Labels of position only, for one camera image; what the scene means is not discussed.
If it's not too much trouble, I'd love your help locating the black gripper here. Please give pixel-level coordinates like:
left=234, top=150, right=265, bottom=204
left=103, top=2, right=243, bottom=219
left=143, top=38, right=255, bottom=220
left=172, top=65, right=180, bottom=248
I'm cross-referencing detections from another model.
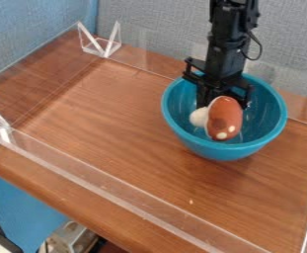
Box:
left=183, top=36, right=253, bottom=109

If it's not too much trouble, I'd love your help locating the brown toy mushroom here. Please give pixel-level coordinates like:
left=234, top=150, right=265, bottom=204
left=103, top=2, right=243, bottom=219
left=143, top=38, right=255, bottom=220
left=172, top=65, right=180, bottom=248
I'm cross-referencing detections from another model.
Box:
left=188, top=96, right=243, bottom=141

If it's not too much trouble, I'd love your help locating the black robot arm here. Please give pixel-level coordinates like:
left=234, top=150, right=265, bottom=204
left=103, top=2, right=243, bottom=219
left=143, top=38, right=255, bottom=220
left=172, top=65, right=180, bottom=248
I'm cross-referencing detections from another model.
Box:
left=182, top=0, right=261, bottom=109

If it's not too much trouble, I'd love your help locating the blue plastic bowl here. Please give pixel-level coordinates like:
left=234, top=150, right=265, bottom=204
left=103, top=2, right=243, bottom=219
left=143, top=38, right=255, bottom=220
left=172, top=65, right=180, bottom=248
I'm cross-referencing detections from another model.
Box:
left=160, top=73, right=287, bottom=161

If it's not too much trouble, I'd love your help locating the clear acrylic front barrier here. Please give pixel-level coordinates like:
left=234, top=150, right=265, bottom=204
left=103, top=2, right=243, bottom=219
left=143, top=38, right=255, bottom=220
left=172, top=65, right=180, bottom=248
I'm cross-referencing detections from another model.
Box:
left=0, top=115, right=270, bottom=253

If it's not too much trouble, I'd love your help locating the white object under table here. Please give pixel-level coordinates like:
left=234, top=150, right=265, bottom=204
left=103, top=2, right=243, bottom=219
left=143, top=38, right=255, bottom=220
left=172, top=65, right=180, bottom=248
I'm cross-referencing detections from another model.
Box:
left=37, top=220, right=99, bottom=253

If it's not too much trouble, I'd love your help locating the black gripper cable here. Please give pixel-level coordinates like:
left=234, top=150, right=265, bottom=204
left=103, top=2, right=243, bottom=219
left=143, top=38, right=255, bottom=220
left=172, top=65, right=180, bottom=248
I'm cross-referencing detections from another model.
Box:
left=243, top=31, right=263, bottom=61

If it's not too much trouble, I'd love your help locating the clear acrylic corner bracket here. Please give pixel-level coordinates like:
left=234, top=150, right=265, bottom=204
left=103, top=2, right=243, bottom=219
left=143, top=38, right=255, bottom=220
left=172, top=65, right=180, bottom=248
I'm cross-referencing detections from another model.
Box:
left=76, top=22, right=122, bottom=58

